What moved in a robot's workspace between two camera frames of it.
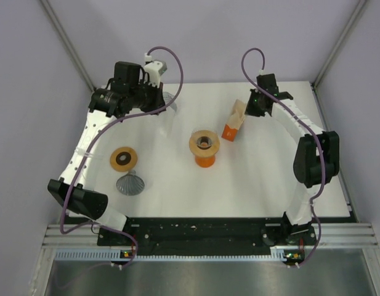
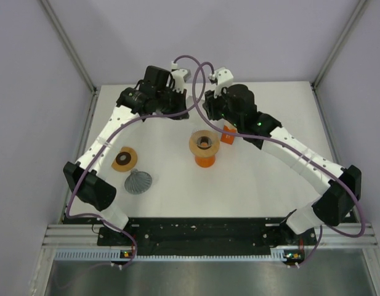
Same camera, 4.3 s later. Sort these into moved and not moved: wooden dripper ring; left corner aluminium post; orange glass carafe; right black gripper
Moved: right black gripper
Not moved: left corner aluminium post; orange glass carafe; wooden dripper ring
